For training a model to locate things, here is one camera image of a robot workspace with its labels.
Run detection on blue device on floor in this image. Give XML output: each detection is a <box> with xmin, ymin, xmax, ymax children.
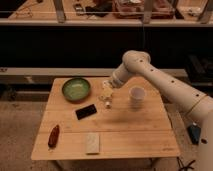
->
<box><xmin>187</xmin><ymin>124</ymin><xmax>201</xmax><ymax>145</ymax></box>

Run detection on pale wooden block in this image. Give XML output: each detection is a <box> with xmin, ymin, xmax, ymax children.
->
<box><xmin>86</xmin><ymin>133</ymin><xmax>100</xmax><ymax>154</ymax></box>

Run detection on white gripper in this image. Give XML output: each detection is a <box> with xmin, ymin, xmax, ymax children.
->
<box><xmin>99</xmin><ymin>80</ymin><xmax>113</xmax><ymax>101</ymax></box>

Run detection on small white cylinder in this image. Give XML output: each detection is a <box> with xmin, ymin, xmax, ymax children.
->
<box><xmin>105</xmin><ymin>102</ymin><xmax>111</xmax><ymax>109</ymax></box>

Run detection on long wooden shelf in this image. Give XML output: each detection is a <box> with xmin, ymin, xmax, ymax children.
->
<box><xmin>0</xmin><ymin>67</ymin><xmax>189</xmax><ymax>85</ymax></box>

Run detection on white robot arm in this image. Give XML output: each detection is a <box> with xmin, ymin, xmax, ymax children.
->
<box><xmin>102</xmin><ymin>50</ymin><xmax>213</xmax><ymax>171</ymax></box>

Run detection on green ceramic bowl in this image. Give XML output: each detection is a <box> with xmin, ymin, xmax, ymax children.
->
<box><xmin>62</xmin><ymin>78</ymin><xmax>91</xmax><ymax>102</ymax></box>

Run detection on black rectangular eraser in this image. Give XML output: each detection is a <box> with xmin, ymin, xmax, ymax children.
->
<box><xmin>75</xmin><ymin>104</ymin><xmax>97</xmax><ymax>120</ymax></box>

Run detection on wooden folding table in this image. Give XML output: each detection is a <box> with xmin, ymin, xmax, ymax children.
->
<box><xmin>31</xmin><ymin>77</ymin><xmax>180</xmax><ymax>160</ymax></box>

